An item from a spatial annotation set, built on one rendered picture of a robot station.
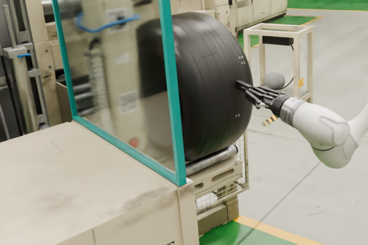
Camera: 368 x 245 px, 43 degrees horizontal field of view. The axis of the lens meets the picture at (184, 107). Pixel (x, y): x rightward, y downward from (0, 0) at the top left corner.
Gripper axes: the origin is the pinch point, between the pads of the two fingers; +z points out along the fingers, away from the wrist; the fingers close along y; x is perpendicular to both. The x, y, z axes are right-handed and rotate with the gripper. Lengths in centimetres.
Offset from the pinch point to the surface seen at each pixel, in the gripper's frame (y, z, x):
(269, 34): -220, 191, 74
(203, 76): 12.6, 6.9, -4.9
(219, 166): 0.0, 10.8, 39.3
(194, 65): 14.3, 10.3, -8.4
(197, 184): 13.7, 8.1, 40.4
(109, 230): 76, -43, -7
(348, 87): -322, 161, 148
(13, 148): 79, 5, -2
